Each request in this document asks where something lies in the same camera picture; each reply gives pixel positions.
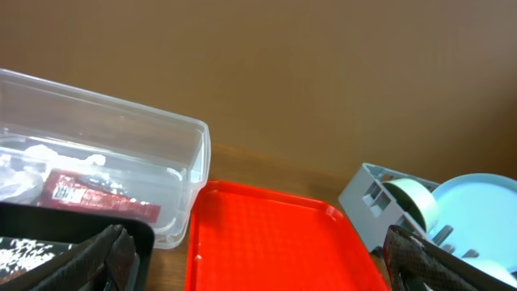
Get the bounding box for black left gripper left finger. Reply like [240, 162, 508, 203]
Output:
[0, 224, 141, 291]

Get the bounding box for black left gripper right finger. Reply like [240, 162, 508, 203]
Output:
[382, 225, 516, 291]

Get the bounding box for pale green bowl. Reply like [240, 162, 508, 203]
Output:
[382, 178, 439, 233]

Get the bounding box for light blue plate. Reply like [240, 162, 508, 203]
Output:
[431, 173, 516, 272]

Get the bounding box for red snack wrapper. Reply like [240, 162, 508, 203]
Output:
[38, 170, 162, 223]

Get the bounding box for food scraps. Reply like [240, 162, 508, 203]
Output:
[1, 237, 74, 284]

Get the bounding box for white napkin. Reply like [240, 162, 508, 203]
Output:
[1, 145, 106, 205]

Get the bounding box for grey dishwasher rack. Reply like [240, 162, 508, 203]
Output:
[338, 162, 456, 253]

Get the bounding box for black waste tray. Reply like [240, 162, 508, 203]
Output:
[1, 202, 154, 291]

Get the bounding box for clear plastic waste bin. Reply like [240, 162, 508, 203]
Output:
[1, 70, 211, 249]

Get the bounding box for red serving tray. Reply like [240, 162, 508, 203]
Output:
[186, 181, 388, 291]

